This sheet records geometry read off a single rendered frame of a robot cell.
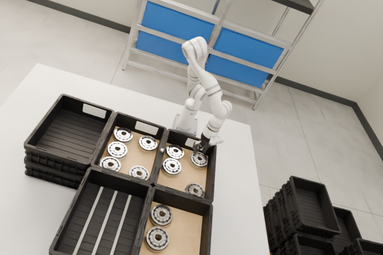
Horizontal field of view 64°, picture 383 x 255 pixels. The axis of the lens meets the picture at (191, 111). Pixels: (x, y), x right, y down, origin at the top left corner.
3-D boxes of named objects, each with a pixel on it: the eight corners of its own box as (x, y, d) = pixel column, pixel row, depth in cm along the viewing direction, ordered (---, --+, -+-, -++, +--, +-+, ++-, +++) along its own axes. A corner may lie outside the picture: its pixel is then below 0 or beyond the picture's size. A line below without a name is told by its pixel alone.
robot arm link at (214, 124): (213, 118, 158) (204, 125, 152) (225, 96, 149) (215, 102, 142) (224, 126, 156) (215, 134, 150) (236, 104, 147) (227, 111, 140)
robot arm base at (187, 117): (177, 118, 202) (184, 99, 191) (190, 120, 204) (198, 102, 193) (177, 128, 195) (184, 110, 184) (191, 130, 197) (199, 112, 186)
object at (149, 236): (147, 225, 134) (147, 224, 133) (169, 229, 136) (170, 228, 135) (145, 248, 126) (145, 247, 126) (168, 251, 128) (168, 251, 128)
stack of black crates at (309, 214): (261, 206, 256) (290, 175, 228) (293, 214, 261) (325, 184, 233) (269, 254, 225) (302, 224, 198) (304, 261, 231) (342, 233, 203)
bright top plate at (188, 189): (187, 180, 159) (187, 180, 158) (205, 186, 160) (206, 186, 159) (184, 196, 151) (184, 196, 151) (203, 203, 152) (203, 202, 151)
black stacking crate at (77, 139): (60, 109, 172) (61, 93, 165) (111, 125, 175) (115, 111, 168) (22, 161, 141) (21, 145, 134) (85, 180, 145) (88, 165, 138)
